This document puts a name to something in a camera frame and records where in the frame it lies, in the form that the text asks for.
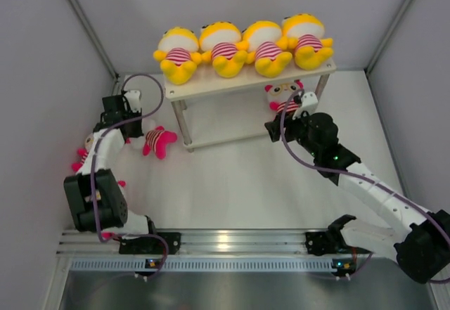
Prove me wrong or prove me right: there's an aluminium rail frame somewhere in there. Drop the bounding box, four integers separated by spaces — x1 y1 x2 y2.
56 228 373 257

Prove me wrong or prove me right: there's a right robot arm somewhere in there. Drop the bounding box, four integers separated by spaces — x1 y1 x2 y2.
264 112 449 284

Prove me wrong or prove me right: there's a yellow frog plush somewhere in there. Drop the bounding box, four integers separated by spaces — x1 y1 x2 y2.
199 21 248 78
153 27 203 85
242 20 293 78
281 13 334 70

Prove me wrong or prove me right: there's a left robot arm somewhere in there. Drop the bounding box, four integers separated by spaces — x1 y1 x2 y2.
63 90 159 254

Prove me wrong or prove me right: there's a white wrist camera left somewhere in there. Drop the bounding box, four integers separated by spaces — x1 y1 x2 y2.
124 90 142 113

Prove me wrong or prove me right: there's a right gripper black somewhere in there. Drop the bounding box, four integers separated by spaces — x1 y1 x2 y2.
264 105 320 157

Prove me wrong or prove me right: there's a perforated cable duct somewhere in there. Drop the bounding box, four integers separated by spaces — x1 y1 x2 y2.
70 257 355 273

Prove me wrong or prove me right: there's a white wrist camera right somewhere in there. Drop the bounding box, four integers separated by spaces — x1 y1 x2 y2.
300 91 319 115

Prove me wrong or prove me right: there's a pink plush face down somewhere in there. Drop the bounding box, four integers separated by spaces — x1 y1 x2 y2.
264 79 304 114

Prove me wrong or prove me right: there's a pink plush with glasses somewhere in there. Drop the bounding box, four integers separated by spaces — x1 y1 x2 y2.
101 180 127 240

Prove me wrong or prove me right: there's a white two-tier shelf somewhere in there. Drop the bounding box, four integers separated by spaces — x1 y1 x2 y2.
164 59 337 152

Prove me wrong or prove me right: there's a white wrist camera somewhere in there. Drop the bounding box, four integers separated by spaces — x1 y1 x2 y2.
124 90 142 113
300 91 319 115

